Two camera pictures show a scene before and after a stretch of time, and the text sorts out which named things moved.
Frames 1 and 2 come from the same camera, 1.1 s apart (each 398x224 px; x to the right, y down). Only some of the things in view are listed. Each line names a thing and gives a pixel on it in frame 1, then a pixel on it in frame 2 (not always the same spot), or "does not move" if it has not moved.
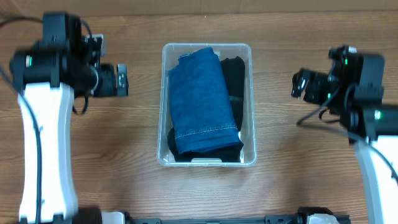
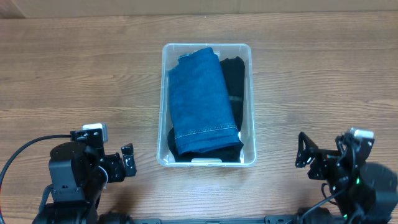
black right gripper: (299, 84) to (315, 160)
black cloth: (234, 70) does not move
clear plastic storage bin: (170, 55) does not move
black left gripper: (110, 86) to (114, 161)
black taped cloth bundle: (232, 154) does not move
